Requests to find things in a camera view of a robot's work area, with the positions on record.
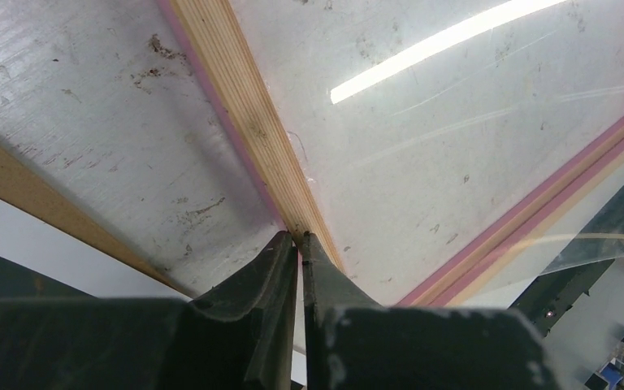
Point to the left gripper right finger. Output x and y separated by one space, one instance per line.
353 342

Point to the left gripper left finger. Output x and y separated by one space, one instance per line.
238 335

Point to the pink wooden picture frame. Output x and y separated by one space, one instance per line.
209 33

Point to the clear acrylic sheet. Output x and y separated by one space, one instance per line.
418 124

